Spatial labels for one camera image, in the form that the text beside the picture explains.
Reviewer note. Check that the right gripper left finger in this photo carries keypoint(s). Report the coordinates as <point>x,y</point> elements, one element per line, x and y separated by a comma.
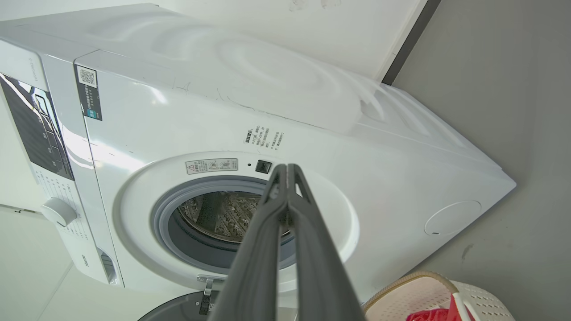
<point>254,276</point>

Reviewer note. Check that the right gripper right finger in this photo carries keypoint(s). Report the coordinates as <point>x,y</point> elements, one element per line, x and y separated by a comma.
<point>316,276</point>

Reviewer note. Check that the red garment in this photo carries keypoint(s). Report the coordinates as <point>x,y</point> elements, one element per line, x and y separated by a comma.
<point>428,315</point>

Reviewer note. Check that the stainless steel washing machine drum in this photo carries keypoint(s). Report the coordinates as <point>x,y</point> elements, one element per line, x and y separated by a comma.
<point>214,218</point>

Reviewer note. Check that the round black washer door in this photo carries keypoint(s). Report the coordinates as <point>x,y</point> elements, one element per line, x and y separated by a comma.
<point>178,310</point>

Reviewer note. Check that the cream perforated laundry basket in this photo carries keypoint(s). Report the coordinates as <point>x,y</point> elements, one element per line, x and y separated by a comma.
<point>488,303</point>

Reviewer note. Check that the white washing machine dial knob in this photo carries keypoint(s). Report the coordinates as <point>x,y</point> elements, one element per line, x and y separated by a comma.
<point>59,211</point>

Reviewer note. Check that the dark QR code sticker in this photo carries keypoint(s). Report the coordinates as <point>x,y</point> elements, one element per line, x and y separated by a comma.
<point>88,93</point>

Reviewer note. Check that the black washer control panel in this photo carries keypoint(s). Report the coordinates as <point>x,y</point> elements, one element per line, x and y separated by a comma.
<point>31,133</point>

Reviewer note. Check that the silver metal door hinge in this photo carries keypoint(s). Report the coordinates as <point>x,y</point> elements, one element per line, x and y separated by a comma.
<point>207,290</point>

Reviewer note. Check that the grey rubber door gasket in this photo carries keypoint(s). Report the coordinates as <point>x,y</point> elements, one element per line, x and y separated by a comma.
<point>178,240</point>

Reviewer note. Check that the black square door latch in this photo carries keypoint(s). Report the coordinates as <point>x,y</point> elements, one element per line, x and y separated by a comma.
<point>263,166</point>

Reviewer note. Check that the grey warning sticker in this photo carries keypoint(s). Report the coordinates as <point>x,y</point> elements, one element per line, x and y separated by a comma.
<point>212,166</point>

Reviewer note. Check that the white front-load washing machine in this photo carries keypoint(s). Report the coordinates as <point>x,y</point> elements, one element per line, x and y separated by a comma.
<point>401,178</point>

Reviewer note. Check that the round white filter cover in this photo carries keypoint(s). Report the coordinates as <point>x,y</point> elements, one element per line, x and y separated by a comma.
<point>453,218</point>

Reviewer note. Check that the dark wall skirting strip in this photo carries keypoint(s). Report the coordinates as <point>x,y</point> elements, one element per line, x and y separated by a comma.
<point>410,42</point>

